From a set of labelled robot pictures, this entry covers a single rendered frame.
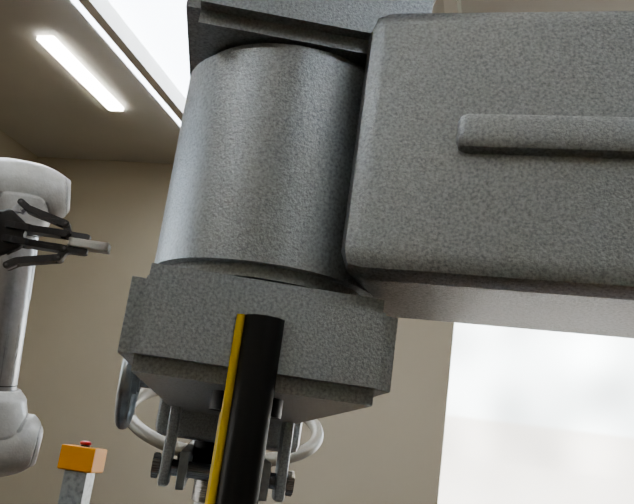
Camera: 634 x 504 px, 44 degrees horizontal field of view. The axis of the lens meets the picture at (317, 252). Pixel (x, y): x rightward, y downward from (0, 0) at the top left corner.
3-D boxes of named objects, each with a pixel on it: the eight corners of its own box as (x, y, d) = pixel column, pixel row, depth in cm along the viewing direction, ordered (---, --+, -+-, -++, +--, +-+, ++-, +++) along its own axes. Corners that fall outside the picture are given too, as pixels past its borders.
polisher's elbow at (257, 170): (389, 330, 74) (411, 137, 79) (349, 281, 56) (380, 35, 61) (201, 313, 79) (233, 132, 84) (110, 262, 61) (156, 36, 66)
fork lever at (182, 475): (292, 505, 105) (298, 466, 106) (146, 485, 103) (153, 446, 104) (262, 472, 172) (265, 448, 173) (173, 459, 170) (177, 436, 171)
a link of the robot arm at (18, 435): (-57, 467, 194) (37, 472, 201) (-67, 484, 179) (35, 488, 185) (-10, 158, 199) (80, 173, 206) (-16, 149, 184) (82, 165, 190)
